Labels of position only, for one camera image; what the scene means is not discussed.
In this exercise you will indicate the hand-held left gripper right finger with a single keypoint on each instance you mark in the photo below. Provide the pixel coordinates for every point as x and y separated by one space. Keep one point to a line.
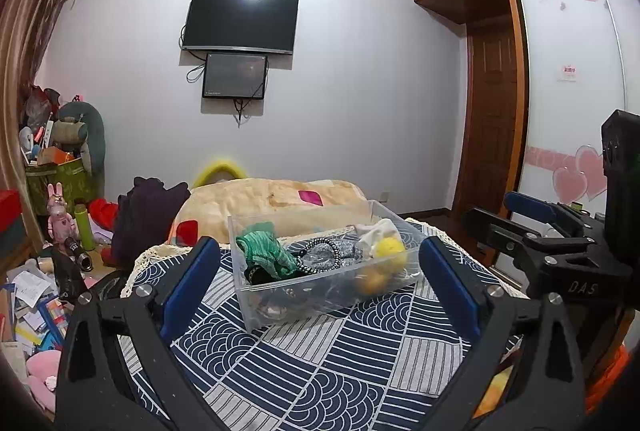
452 286

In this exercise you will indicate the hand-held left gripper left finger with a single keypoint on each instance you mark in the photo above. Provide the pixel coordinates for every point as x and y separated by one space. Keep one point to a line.
187 281

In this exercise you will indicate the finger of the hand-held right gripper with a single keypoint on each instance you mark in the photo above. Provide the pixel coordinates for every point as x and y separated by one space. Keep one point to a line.
505 231
530 207

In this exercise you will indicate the yellow felt ball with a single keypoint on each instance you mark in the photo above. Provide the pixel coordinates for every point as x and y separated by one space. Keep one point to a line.
390 248

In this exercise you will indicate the green striped cloth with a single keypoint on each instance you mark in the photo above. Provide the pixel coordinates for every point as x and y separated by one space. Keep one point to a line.
265 246

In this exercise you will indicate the white cloth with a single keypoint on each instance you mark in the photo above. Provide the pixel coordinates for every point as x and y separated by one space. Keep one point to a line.
375 228

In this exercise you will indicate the clear plastic storage box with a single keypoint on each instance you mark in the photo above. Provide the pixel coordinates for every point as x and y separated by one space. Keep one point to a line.
300 306

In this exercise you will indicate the cream lace cloth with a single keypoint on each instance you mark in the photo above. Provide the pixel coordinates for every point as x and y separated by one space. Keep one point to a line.
145 261

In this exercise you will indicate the dark purple garment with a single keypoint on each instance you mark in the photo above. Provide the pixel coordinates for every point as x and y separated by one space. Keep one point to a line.
145 221

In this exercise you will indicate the brown wooden door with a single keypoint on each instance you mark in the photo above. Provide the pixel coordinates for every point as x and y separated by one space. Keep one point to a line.
492 126

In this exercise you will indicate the red plush toy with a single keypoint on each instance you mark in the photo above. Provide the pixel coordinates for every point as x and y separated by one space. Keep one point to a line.
102 213

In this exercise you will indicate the black flashlight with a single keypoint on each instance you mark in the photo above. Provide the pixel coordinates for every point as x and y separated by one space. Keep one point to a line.
80 256

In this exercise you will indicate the green bottle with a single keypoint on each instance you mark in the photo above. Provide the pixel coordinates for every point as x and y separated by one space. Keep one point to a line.
84 228

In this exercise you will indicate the yellow fuzzy object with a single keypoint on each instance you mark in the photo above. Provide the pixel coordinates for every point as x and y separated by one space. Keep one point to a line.
220 168

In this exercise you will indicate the white sliding wardrobe door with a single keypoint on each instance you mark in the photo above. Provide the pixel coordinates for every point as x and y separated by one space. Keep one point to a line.
565 86

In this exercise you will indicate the pink rabbit figure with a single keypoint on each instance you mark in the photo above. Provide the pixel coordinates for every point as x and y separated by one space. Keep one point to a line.
61 216

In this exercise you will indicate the navy patterned tablecloth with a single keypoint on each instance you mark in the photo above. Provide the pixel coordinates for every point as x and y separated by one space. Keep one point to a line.
310 376

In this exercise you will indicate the green storage box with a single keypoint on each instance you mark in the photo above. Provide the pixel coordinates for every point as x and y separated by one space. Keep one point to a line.
60 186

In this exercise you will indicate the pile of papers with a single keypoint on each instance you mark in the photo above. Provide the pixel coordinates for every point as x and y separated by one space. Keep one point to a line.
30 311

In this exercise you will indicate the pink plush item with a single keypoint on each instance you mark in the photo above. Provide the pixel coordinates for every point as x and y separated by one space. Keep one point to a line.
42 376

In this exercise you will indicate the grey-green plush toy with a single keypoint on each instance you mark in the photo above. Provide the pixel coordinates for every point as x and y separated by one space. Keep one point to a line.
90 136

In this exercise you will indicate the red box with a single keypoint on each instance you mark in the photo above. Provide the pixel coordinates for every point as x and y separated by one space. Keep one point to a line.
9 208

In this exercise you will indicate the small black monitor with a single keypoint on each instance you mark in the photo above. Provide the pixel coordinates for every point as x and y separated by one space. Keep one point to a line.
234 76

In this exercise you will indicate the pile of clutter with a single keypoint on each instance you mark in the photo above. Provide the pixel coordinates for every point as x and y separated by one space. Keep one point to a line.
37 121

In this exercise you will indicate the large black television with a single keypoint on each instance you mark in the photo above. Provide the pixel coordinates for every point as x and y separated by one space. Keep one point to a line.
240 21

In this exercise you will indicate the striped brown curtain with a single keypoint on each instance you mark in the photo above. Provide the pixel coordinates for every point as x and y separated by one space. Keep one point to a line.
25 36

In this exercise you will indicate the wall socket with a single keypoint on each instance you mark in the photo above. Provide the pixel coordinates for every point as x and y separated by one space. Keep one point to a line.
385 197

